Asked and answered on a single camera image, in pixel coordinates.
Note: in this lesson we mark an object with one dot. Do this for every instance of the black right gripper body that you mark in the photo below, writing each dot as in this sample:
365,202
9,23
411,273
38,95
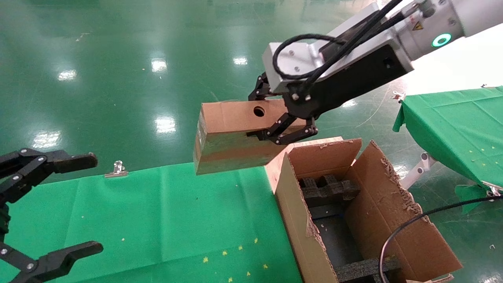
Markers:
353,84

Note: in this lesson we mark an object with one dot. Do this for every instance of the small brown cardboard box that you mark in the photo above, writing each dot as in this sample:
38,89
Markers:
232,145

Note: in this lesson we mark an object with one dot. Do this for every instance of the dark foam liner sheet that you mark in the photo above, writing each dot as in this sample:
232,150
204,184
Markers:
338,236

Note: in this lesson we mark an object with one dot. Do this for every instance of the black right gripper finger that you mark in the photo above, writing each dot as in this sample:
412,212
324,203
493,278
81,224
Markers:
283,135
259,88

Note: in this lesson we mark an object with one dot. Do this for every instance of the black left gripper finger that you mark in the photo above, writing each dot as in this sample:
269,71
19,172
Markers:
59,161
59,257

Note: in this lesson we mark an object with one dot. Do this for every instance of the large open cardboard carton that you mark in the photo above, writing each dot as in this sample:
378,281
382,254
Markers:
393,220

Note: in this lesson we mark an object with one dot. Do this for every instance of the white table leg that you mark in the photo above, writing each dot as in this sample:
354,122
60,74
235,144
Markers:
420,169

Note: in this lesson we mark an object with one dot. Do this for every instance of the black foam block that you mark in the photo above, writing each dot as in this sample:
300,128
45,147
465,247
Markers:
328,190

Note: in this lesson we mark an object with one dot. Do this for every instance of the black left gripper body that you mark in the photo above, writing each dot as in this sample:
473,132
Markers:
3,220

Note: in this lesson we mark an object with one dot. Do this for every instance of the green table cloth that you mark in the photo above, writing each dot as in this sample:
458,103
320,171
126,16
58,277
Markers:
452,125
157,220

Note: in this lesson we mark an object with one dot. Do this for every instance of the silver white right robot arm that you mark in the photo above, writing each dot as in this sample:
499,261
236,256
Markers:
467,15

